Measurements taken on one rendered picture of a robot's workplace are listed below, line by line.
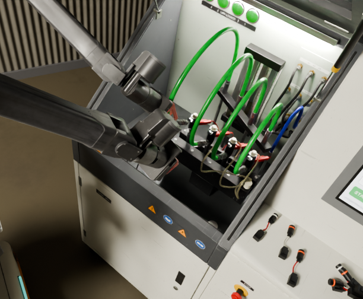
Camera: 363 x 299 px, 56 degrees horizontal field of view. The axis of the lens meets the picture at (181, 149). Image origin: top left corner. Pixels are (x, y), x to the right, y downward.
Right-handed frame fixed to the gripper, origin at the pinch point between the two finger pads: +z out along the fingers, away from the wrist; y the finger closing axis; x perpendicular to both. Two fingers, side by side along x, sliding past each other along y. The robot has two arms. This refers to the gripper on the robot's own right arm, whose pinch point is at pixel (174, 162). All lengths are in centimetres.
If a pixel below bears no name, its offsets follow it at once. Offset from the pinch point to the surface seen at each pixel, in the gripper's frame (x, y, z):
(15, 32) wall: 201, -40, 75
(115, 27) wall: 190, 10, 134
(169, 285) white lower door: -9, -52, 61
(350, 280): -50, 7, 35
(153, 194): 7.4, -17.3, 20.1
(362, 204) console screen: -38, 26, 31
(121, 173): 21.2, -21.0, 18.6
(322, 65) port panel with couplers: 0, 51, 32
